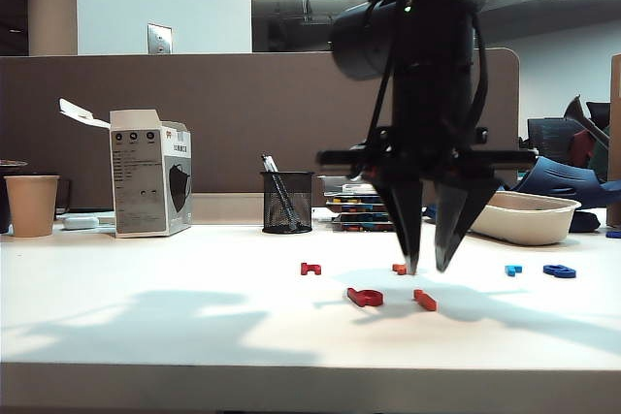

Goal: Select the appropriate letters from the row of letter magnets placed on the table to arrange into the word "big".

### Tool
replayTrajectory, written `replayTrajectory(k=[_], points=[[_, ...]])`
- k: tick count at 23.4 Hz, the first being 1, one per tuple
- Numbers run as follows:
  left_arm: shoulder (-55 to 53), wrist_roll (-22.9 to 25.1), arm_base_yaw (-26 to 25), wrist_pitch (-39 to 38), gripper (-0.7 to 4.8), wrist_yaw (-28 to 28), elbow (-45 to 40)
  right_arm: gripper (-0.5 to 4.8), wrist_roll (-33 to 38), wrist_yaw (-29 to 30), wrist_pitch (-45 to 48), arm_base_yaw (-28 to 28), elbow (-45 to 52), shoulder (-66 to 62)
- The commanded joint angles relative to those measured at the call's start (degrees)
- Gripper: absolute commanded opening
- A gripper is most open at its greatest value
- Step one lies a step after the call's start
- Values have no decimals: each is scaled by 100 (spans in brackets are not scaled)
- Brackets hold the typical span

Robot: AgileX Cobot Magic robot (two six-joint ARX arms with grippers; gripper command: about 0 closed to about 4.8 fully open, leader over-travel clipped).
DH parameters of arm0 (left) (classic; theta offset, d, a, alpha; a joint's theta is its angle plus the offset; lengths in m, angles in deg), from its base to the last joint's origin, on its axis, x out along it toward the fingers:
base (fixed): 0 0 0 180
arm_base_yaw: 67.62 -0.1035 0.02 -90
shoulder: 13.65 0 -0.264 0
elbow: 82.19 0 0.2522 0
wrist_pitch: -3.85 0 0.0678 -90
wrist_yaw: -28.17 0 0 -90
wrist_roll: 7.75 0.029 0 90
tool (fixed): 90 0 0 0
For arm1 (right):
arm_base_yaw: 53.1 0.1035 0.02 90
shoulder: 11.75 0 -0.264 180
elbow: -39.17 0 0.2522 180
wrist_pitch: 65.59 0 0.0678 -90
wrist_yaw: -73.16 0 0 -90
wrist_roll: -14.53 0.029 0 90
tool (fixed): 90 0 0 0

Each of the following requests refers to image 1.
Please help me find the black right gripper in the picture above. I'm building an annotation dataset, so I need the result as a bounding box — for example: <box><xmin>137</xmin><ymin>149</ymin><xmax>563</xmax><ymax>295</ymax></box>
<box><xmin>317</xmin><ymin>88</ymin><xmax>539</xmax><ymax>274</ymax></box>

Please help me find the orange letter i magnet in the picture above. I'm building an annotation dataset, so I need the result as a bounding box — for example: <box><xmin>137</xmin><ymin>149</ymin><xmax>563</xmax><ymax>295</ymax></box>
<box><xmin>412</xmin><ymin>288</ymin><xmax>440</xmax><ymax>313</ymax></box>

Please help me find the red letter b magnet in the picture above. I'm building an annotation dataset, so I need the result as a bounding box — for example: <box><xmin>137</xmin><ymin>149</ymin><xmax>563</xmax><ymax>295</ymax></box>
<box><xmin>345</xmin><ymin>286</ymin><xmax>385</xmax><ymax>309</ymax></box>

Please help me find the dark blue letter g magnet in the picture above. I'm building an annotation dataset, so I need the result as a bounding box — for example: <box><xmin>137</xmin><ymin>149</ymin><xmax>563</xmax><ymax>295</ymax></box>
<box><xmin>541</xmin><ymin>263</ymin><xmax>578</xmax><ymax>279</ymax></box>

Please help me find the clear tray of letter magnets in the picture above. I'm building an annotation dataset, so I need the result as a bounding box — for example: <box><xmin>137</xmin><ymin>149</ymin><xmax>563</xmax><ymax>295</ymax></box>
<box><xmin>324</xmin><ymin>195</ymin><xmax>387</xmax><ymax>207</ymax></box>
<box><xmin>332</xmin><ymin>212</ymin><xmax>394</xmax><ymax>224</ymax></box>
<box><xmin>328</xmin><ymin>204</ymin><xmax>391</xmax><ymax>215</ymax></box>
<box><xmin>331</xmin><ymin>221</ymin><xmax>397</xmax><ymax>235</ymax></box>

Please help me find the beige oval paper tray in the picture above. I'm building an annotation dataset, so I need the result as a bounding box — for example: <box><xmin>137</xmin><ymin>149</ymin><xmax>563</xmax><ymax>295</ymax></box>
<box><xmin>469</xmin><ymin>191</ymin><xmax>582</xmax><ymax>246</ymax></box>

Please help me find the computer monitor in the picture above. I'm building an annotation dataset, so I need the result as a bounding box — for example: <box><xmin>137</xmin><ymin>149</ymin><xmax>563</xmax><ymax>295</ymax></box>
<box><xmin>526</xmin><ymin>117</ymin><xmax>586</xmax><ymax>163</ymax></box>

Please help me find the black mesh pen holder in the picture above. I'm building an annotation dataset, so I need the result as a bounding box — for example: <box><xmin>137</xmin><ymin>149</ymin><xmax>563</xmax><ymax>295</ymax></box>
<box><xmin>260</xmin><ymin>171</ymin><xmax>315</xmax><ymax>235</ymax></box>

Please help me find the dark red jacket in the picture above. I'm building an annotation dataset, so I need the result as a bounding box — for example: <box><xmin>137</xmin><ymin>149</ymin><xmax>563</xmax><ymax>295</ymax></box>
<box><xmin>568</xmin><ymin>130</ymin><xmax>596</xmax><ymax>168</ymax></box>

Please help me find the black white pen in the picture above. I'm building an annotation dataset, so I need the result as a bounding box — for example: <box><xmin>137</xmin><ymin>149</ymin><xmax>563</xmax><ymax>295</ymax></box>
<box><xmin>261</xmin><ymin>154</ymin><xmax>301</xmax><ymax>231</ymax></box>

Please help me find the dark grey watering can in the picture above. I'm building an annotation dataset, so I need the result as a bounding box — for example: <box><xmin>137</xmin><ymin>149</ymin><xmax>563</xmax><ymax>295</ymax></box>
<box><xmin>562</xmin><ymin>94</ymin><xmax>611</xmax><ymax>148</ymax></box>

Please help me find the brown cardboard box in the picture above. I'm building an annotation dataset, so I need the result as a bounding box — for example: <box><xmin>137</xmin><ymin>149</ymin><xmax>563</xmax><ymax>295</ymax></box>
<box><xmin>608</xmin><ymin>52</ymin><xmax>621</xmax><ymax>230</ymax></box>

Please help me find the brown desk partition panel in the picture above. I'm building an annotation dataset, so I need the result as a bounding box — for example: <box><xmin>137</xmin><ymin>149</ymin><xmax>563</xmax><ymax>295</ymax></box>
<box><xmin>0</xmin><ymin>48</ymin><xmax>521</xmax><ymax>214</ymax></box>

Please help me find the white grey mask box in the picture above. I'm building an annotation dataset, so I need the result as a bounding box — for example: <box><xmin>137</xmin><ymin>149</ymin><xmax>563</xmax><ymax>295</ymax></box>
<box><xmin>58</xmin><ymin>98</ymin><xmax>194</xmax><ymax>239</ymax></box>

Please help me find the white oval earbud case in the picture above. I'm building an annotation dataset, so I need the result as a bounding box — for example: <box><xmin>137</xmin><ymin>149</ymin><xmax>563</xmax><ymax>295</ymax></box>
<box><xmin>62</xmin><ymin>215</ymin><xmax>102</xmax><ymax>232</ymax></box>

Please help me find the brown paper cup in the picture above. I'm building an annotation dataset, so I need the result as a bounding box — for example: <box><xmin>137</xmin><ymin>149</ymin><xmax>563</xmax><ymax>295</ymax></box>
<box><xmin>4</xmin><ymin>175</ymin><xmax>60</xmax><ymax>239</ymax></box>

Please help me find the beige building column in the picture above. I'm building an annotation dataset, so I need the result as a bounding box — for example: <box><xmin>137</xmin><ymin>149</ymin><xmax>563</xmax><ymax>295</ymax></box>
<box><xmin>27</xmin><ymin>0</ymin><xmax>79</xmax><ymax>57</ymax></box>

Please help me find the thin black cable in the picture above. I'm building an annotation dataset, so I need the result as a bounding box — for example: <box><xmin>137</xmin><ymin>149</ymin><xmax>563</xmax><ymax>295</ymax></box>
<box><xmin>362</xmin><ymin>0</ymin><xmax>409</xmax><ymax>144</ymax></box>

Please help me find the thick black cable loop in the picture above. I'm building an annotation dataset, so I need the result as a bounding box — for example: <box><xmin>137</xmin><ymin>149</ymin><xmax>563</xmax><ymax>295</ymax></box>
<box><xmin>471</xmin><ymin>10</ymin><xmax>490</xmax><ymax>130</ymax></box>

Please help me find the metal wall plate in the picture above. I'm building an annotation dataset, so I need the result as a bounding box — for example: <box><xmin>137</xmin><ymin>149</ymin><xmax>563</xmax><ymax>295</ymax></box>
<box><xmin>147</xmin><ymin>22</ymin><xmax>174</xmax><ymax>55</ymax></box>

